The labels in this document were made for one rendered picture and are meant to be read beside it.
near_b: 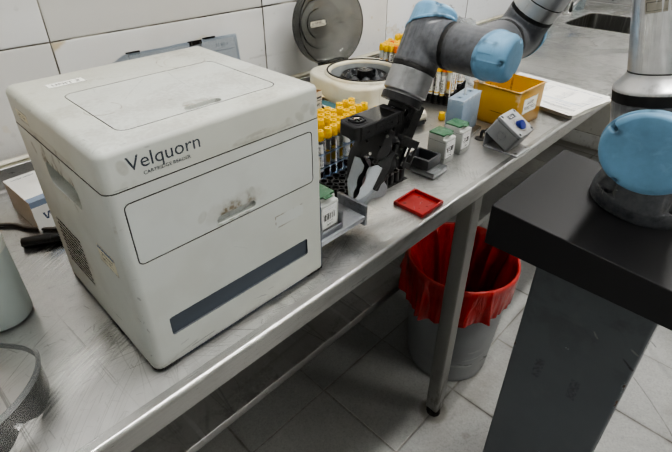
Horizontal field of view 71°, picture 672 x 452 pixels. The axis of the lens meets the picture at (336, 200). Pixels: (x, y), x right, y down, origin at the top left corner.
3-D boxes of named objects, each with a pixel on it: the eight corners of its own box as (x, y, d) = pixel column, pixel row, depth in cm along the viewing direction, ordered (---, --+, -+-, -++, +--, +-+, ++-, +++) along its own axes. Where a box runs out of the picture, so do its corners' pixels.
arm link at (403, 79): (420, 69, 75) (380, 59, 80) (409, 97, 76) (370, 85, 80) (441, 83, 81) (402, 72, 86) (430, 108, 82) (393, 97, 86)
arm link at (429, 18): (453, 1, 73) (407, -7, 77) (425, 70, 74) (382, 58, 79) (470, 20, 79) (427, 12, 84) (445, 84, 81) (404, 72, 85)
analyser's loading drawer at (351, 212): (274, 282, 69) (271, 254, 66) (246, 262, 73) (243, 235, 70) (366, 224, 82) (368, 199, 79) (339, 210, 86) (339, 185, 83)
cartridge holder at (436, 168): (433, 180, 99) (435, 165, 97) (397, 166, 104) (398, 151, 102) (446, 171, 102) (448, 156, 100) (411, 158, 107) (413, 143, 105)
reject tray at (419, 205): (422, 218, 87) (422, 214, 86) (393, 204, 91) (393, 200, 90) (443, 204, 91) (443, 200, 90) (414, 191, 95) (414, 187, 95)
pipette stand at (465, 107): (463, 143, 114) (470, 103, 109) (437, 135, 118) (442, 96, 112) (480, 129, 121) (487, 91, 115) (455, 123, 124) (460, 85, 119)
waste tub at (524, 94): (512, 131, 119) (521, 93, 114) (467, 117, 128) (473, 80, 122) (538, 117, 127) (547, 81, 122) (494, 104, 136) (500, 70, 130)
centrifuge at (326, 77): (368, 145, 113) (370, 95, 107) (300, 108, 133) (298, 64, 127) (438, 121, 125) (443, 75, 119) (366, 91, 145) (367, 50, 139)
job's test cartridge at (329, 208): (320, 237, 75) (320, 204, 72) (300, 225, 78) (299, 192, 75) (338, 227, 78) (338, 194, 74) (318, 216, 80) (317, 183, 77)
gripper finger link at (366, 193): (381, 219, 85) (400, 170, 83) (363, 216, 80) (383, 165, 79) (368, 212, 87) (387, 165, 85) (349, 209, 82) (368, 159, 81)
